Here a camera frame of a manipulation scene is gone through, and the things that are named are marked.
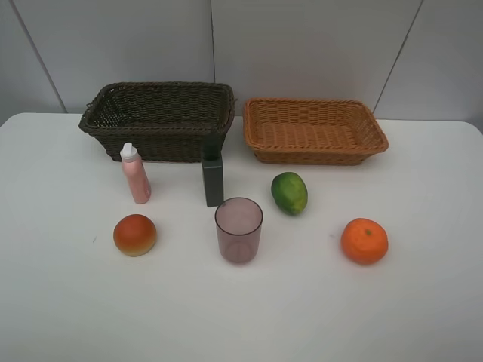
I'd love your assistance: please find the orange wicker basket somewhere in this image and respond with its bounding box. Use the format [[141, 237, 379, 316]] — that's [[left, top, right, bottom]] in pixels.
[[243, 97, 389, 166]]

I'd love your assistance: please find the orange tangerine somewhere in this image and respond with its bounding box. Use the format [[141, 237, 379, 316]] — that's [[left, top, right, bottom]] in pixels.
[[340, 218, 389, 265]]

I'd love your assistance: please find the pink bottle white cap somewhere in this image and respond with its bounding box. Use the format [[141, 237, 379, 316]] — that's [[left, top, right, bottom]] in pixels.
[[120, 143, 151, 204]]

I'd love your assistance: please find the red orange round bun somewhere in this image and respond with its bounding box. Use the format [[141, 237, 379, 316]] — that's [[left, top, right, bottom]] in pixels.
[[113, 214, 158, 257]]

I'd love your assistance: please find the green lime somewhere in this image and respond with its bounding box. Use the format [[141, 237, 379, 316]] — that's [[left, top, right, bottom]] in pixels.
[[271, 172, 308, 216]]

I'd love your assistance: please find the translucent purple plastic cup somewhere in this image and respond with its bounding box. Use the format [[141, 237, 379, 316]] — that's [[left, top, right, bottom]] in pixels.
[[214, 197, 263, 265]]

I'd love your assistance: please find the dark grey rectangular bottle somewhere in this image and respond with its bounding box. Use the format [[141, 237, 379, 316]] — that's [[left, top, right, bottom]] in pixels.
[[201, 133, 224, 207]]

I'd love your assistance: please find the dark brown wicker basket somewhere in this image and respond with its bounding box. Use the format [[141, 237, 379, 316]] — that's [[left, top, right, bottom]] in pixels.
[[78, 81, 235, 163]]

